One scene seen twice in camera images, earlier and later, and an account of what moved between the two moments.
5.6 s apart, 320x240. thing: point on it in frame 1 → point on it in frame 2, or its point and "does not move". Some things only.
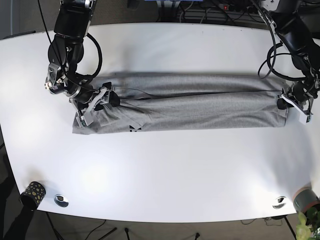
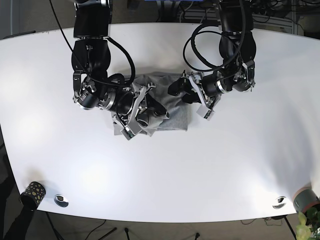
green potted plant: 308,223 does not move
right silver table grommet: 280,202 does not move
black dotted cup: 34,195 does not move
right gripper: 304,108 → 206,110
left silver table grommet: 60,200 does not move
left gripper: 104,95 → 132,128
